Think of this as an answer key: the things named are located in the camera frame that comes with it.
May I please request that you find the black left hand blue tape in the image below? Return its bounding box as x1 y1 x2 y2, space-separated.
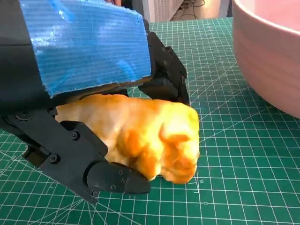
0 0 190 204

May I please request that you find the rectangular striped toy bread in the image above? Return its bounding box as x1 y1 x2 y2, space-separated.
56 93 200 185

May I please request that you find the pink bowl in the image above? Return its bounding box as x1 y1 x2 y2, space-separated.
232 0 300 119

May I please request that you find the small white mesh cabinet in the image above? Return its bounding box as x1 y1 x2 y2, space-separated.
142 0 182 23

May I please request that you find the green cutting mat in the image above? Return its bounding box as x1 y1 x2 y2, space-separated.
0 17 300 225

